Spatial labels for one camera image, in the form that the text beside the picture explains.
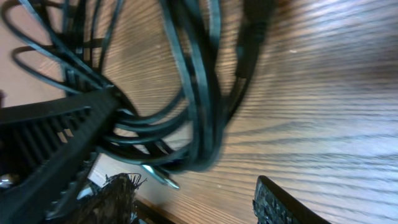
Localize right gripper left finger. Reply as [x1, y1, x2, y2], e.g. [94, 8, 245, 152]
[67, 173, 144, 224]

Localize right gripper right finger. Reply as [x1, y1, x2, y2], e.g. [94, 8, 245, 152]
[252, 175, 330, 224]

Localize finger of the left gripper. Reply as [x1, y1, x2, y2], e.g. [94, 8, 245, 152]
[1, 88, 120, 223]

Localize black cable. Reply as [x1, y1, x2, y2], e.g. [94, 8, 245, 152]
[0, 0, 276, 190]

